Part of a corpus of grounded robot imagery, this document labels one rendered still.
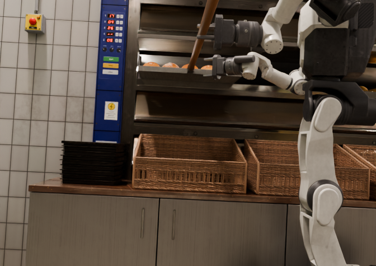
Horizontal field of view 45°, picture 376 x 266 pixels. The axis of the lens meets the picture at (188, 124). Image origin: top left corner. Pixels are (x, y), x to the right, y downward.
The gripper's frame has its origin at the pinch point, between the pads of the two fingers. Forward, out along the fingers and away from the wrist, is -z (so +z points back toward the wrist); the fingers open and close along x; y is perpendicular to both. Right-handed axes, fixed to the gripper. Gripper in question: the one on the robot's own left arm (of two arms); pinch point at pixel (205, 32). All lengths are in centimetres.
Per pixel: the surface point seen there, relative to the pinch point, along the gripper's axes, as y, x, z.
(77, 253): 58, 92, -51
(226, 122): 108, 25, 22
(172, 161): 63, 47, -9
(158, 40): 100, -19, -20
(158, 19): 113, -34, -21
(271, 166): 63, 48, 39
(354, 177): 63, 51, 79
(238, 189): 64, 60, 23
